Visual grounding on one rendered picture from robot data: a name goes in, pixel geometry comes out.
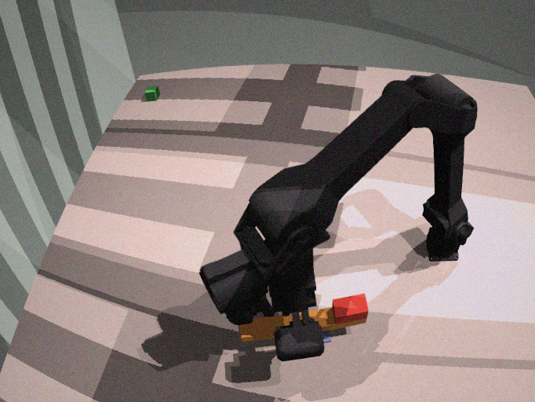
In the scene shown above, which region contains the small green cube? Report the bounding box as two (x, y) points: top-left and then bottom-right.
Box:
(144, 86), (160, 102)

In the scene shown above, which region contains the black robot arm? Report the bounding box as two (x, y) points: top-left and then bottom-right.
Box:
(199, 74), (478, 325)

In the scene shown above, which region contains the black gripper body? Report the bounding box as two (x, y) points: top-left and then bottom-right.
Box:
(268, 271), (325, 362)

